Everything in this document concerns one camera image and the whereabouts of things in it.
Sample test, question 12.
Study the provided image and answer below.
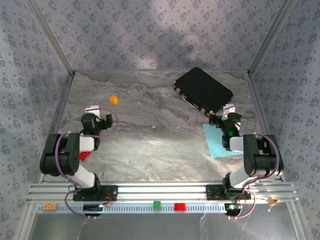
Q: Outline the light blue paper sheet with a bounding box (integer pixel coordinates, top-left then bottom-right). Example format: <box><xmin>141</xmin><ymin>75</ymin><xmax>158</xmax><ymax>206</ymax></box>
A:
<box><xmin>202</xmin><ymin>123</ymin><xmax>241</xmax><ymax>159</ymax></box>

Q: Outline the black hard case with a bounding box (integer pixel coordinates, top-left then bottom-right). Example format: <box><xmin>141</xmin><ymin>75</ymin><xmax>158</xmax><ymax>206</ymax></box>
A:
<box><xmin>172</xmin><ymin>66</ymin><xmax>235</xmax><ymax>118</ymax></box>

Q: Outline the red toy block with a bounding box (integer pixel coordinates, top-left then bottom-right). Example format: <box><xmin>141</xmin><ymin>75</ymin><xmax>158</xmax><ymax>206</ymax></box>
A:
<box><xmin>79</xmin><ymin>150</ymin><xmax>92</xmax><ymax>162</ymax></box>

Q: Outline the yellow folded paper piece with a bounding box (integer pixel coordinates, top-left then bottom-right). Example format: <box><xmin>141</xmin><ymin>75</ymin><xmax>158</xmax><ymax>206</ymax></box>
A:
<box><xmin>265</xmin><ymin>197</ymin><xmax>281</xmax><ymax>207</ymax></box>

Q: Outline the orange label tag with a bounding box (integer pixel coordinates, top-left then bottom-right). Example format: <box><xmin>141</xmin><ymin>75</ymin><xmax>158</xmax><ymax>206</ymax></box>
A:
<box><xmin>41</xmin><ymin>202</ymin><xmax>59</xmax><ymax>211</ymax></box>

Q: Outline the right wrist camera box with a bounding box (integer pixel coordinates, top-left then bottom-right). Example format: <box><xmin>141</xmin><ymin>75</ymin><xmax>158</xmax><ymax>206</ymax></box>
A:
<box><xmin>222</xmin><ymin>104</ymin><xmax>237</xmax><ymax>119</ymax></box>

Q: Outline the aluminium table side rail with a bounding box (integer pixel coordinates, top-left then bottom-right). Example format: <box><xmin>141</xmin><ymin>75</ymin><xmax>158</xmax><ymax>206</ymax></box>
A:
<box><xmin>39</xmin><ymin>72</ymin><xmax>76</xmax><ymax>184</ymax></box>
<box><xmin>246</xmin><ymin>72</ymin><xmax>286</xmax><ymax>182</ymax></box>

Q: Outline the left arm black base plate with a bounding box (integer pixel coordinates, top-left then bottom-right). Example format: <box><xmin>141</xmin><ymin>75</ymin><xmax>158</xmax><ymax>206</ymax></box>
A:
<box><xmin>72</xmin><ymin>185</ymin><xmax>119</xmax><ymax>202</ymax></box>

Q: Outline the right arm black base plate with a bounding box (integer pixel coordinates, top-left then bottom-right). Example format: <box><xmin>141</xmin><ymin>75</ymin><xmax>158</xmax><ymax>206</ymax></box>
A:
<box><xmin>205</xmin><ymin>184</ymin><xmax>252</xmax><ymax>201</ymax></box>

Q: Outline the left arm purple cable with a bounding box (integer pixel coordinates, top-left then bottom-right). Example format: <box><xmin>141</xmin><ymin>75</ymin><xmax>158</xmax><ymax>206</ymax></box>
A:
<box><xmin>54</xmin><ymin>107</ymin><xmax>119</xmax><ymax>221</ymax></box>

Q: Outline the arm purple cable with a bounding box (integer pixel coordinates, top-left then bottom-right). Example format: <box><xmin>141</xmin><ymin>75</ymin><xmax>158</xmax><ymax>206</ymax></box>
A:
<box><xmin>54</xmin><ymin>107</ymin><xmax>119</xmax><ymax>221</ymax></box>
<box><xmin>226</xmin><ymin>103</ymin><xmax>281</xmax><ymax>221</ymax></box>

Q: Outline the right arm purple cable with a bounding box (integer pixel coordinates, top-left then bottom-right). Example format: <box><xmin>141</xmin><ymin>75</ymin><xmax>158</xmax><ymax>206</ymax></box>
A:
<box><xmin>226</xmin><ymin>103</ymin><xmax>281</xmax><ymax>221</ymax></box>

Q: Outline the aluminium mounting rail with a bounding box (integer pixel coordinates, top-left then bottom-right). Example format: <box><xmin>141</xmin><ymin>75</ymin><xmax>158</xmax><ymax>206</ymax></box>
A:
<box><xmin>26</xmin><ymin>181</ymin><xmax>300</xmax><ymax>204</ymax></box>

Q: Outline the slotted grey cable duct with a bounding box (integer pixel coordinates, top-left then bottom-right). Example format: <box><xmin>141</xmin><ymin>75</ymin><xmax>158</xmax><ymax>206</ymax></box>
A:
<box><xmin>36</xmin><ymin>202</ymin><xmax>245</xmax><ymax>215</ymax></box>

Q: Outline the aluminium frame post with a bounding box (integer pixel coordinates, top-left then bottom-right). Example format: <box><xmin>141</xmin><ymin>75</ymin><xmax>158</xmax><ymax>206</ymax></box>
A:
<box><xmin>246</xmin><ymin>0</ymin><xmax>299</xmax><ymax>76</ymax></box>
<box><xmin>24</xmin><ymin>0</ymin><xmax>77</xmax><ymax>76</ymax></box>

